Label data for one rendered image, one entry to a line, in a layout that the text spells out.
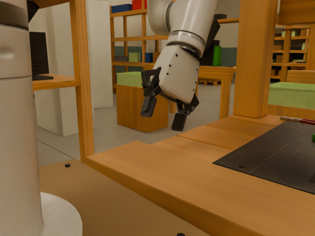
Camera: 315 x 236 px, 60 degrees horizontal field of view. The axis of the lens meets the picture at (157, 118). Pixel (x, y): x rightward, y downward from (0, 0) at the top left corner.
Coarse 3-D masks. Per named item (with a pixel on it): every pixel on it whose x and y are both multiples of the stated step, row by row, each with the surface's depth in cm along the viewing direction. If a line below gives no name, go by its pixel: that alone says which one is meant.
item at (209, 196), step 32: (96, 160) 51; (128, 160) 51; (160, 160) 51; (192, 160) 51; (160, 192) 40; (192, 192) 40; (224, 192) 40; (256, 192) 40; (288, 192) 40; (192, 224) 37; (224, 224) 34; (256, 224) 32; (288, 224) 32
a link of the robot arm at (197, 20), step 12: (180, 0) 60; (192, 0) 58; (204, 0) 58; (216, 0) 60; (168, 12) 61; (180, 12) 59; (192, 12) 57; (204, 12) 58; (168, 24) 62; (180, 24) 57; (192, 24) 57; (204, 24) 58; (204, 36) 58
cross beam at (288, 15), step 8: (280, 0) 88; (288, 0) 87; (296, 0) 85; (304, 0) 84; (312, 0) 82; (280, 8) 89; (288, 8) 87; (296, 8) 86; (304, 8) 84; (312, 8) 83; (280, 16) 89; (288, 16) 87; (296, 16) 86; (304, 16) 84; (312, 16) 83; (280, 24) 90; (288, 24) 90; (296, 24) 90
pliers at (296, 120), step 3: (282, 117) 89; (285, 117) 89; (288, 117) 89; (291, 120) 87; (294, 120) 87; (297, 120) 86; (300, 120) 85; (303, 120) 84; (306, 120) 84; (309, 120) 85; (312, 120) 84; (303, 123) 84; (306, 123) 83; (309, 123) 83; (312, 123) 82
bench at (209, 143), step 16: (208, 128) 80; (224, 128) 80; (240, 128) 80; (256, 128) 80; (272, 128) 80; (160, 144) 66; (176, 144) 66; (192, 144) 66; (208, 144) 66; (224, 144) 66; (240, 144) 66; (208, 160) 56
